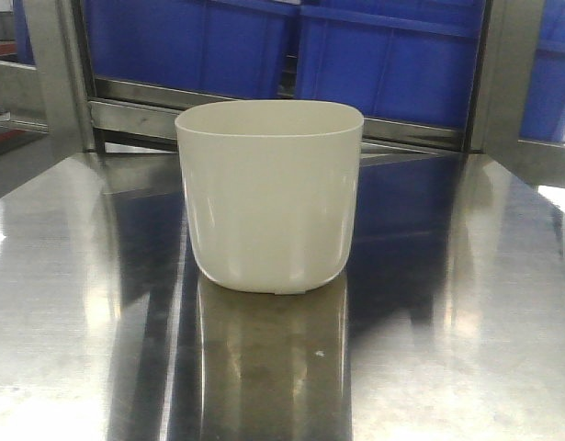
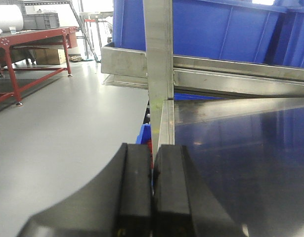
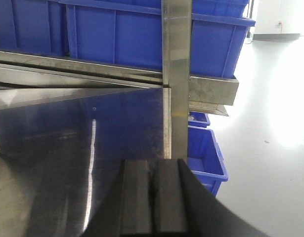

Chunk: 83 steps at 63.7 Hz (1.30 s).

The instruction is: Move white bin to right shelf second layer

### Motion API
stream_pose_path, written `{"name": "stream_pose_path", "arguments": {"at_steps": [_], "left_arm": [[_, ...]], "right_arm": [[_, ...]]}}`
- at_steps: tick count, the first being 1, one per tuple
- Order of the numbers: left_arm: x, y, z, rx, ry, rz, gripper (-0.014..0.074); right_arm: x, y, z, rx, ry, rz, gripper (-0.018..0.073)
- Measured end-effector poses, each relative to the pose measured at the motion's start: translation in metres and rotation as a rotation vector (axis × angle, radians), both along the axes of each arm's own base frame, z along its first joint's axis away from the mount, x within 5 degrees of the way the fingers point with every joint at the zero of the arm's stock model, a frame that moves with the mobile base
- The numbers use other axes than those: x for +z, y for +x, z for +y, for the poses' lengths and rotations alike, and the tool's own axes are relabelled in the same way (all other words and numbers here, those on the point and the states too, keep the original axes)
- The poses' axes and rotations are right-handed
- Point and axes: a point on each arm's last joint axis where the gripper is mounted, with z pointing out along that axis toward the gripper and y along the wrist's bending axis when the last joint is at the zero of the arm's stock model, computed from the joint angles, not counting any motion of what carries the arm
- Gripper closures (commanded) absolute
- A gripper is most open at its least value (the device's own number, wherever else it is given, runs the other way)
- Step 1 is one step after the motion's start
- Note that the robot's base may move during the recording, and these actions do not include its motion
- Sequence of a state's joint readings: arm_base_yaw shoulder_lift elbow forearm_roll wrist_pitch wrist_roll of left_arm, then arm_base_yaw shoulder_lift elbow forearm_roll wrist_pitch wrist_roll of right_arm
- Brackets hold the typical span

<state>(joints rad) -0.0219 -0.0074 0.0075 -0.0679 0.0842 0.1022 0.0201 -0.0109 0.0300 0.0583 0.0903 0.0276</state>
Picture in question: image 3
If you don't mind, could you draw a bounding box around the blue crate far left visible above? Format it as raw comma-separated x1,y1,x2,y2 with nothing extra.
0,0,68,56

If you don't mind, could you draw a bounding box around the stainless steel shelf frame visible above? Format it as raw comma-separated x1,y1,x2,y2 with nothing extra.
0,0,239,159

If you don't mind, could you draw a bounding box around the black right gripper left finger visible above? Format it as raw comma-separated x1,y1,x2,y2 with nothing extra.
85,159,152,237

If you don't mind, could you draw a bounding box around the large blue crate on shelf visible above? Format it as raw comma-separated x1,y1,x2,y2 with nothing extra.
64,0,255,78

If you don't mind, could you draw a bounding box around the blue crate on floor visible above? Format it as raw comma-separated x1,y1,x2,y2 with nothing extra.
187,126,228,196

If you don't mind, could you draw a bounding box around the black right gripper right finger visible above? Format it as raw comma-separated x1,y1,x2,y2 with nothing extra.
154,159,266,237

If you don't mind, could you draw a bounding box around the small blue crate behind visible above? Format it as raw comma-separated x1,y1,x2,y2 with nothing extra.
188,111,211,128

